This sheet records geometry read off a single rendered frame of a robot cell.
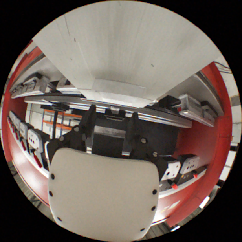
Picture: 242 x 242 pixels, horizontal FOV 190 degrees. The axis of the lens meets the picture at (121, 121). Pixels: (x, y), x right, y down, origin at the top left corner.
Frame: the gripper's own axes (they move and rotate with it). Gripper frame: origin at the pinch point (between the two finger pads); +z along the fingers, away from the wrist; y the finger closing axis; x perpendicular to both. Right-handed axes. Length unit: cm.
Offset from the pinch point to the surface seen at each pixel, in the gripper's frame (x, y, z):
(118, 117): -22.1, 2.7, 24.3
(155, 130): -47, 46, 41
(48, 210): -338, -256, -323
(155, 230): -295, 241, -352
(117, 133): -12.3, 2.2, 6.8
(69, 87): -2.8, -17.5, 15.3
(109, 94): -0.4, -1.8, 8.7
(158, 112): -18.8, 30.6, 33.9
